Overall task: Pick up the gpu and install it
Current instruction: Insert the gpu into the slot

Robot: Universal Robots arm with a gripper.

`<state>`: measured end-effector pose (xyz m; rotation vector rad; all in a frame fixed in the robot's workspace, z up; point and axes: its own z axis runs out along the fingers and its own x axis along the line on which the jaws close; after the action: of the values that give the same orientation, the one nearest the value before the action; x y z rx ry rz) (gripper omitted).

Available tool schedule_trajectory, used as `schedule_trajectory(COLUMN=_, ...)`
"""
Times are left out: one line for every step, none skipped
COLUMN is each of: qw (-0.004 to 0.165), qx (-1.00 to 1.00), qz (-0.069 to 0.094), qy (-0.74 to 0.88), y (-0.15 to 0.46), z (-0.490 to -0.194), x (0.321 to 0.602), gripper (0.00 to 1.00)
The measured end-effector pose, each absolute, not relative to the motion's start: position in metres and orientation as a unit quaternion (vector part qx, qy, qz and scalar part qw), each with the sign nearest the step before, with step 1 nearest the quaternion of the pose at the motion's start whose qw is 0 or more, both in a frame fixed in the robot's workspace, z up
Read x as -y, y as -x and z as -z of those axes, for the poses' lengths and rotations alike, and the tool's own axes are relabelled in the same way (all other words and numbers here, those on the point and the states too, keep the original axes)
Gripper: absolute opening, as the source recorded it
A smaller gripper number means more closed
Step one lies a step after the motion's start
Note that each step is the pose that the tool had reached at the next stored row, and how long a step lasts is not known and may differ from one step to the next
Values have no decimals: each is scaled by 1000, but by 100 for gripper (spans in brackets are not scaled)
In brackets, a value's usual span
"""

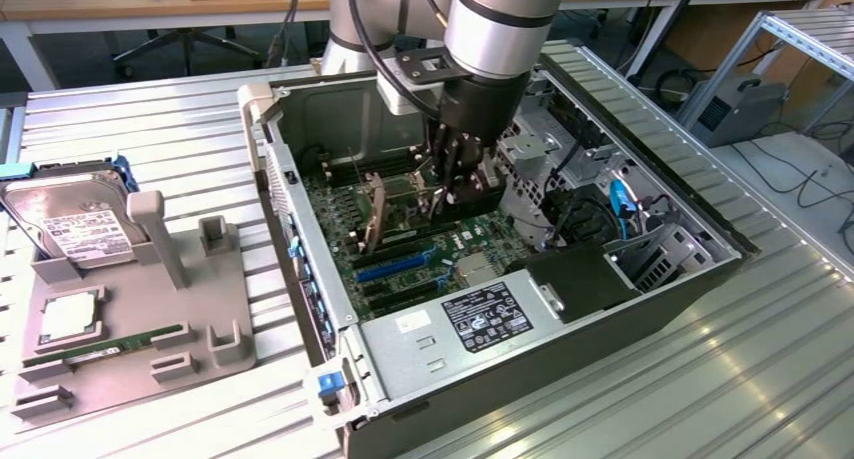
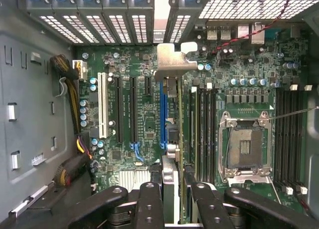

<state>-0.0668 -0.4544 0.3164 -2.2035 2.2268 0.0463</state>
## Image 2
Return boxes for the silver finned heatsink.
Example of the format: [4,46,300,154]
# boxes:
[119,170,153,190]

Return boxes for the metal socket cover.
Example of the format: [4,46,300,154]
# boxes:
[225,175,277,190]

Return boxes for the CPU socket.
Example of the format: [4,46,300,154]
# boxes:
[218,111,273,183]

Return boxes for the blue expansion slot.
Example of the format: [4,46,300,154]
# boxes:
[159,80,168,150]

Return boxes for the white expansion slot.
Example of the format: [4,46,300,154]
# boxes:
[97,72,110,139]

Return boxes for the thin locking lever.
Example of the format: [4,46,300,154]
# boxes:
[269,105,319,120]

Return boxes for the green motherboard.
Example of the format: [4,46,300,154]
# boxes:
[74,21,310,210]

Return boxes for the open black PC case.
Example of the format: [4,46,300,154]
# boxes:
[0,0,319,229]

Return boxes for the yellow black power wire bundle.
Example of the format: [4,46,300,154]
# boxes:
[49,53,94,189]

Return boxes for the red black twisted wire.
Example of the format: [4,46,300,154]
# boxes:
[212,0,293,55]

